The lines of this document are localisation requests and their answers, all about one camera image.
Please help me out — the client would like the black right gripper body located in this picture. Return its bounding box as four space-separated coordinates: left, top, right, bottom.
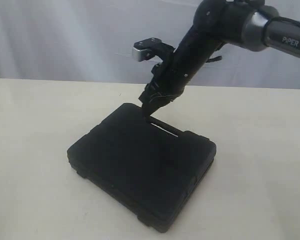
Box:
139 59 191 118

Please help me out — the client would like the black plastic tool case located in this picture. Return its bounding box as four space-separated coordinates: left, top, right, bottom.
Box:
67 103 217 233

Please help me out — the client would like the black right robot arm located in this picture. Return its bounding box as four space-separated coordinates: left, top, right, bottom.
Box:
132 0 300 117

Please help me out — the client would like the white backdrop curtain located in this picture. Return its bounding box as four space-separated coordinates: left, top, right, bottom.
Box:
0 0 300 89

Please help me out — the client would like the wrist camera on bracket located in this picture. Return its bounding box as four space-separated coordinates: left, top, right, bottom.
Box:
131 37 175 62

